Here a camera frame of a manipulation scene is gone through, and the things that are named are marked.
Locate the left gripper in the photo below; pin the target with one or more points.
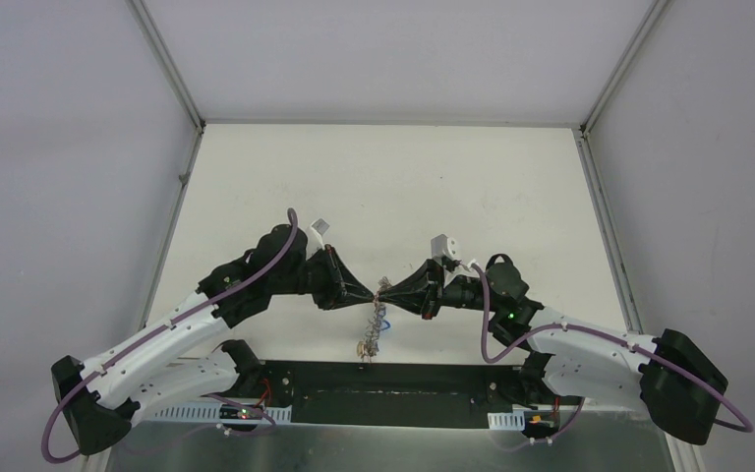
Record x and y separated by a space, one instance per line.
333 278

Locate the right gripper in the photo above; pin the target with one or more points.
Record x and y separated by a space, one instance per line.
431 277

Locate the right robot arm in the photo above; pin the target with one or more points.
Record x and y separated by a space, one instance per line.
667 376

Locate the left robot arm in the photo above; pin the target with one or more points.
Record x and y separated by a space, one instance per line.
229 295

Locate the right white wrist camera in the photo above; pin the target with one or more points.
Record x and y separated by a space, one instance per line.
445 248

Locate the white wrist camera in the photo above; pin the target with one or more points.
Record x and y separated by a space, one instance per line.
445 248
319 227

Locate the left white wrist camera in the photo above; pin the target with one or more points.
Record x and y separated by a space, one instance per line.
319 227

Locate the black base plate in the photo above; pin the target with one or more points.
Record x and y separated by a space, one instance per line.
392 395

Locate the aluminium frame rail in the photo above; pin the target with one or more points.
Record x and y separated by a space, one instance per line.
221 371

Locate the right white cable duct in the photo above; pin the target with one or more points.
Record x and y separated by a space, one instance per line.
507 421

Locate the white cable duct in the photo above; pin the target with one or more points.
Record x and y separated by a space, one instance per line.
210 412
507 421

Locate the left white cable duct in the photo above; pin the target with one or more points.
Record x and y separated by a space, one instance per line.
210 412

